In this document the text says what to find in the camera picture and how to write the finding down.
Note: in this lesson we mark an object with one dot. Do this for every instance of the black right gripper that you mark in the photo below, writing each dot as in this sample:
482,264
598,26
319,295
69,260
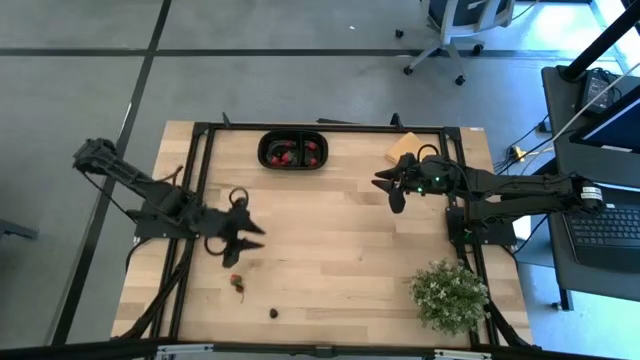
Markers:
420,177

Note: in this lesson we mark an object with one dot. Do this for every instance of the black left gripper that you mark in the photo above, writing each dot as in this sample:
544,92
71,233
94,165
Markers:
225,225

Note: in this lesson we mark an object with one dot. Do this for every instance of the red raspberry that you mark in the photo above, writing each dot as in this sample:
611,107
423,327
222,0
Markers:
274,161

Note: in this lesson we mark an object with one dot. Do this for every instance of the red radish with thin root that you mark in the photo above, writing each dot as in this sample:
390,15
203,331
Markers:
312,146

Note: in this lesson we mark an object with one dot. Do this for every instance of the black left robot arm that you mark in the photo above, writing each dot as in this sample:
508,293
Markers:
125,175

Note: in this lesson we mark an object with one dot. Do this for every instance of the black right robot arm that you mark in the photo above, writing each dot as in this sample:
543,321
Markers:
525,192

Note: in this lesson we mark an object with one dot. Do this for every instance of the red berry with leaf and stem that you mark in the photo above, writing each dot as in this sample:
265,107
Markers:
235,280

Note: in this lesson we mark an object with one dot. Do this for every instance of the small red berry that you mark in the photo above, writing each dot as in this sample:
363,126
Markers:
312,162

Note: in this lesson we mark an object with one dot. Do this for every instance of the smooth dark round berry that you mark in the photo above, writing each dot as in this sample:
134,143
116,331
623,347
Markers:
273,313

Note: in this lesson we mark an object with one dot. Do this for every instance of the black plastic food container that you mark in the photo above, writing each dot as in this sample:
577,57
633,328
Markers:
270,147

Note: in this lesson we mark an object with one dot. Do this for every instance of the yellow power plug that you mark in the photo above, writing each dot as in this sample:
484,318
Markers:
518,151

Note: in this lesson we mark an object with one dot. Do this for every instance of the potted plant with white flowers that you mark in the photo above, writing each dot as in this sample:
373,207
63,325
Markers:
450,297

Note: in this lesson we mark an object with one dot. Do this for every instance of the black side desk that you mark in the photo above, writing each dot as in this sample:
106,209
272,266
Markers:
560,125
555,260

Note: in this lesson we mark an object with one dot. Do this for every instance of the white and blue office chair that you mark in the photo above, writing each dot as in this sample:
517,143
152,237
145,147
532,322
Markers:
465,15

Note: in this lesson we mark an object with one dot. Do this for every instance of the black crossbar with metal brackets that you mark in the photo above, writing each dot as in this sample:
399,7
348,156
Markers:
100,350

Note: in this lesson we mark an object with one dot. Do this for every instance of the black laptop keyboard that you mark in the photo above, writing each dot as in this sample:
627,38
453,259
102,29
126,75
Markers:
605,235

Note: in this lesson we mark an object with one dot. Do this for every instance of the black power adapter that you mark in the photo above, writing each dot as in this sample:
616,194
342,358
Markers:
595,87

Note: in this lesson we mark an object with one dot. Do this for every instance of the grey chair leg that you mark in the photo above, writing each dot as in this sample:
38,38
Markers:
15,229

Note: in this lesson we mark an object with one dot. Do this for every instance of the black computer monitor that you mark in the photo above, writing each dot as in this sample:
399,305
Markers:
620,127

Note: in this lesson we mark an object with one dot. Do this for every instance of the black diagonal pole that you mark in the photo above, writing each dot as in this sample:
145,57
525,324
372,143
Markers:
600,42

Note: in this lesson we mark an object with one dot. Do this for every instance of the black aluminium table frame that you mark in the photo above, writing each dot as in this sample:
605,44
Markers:
250,127

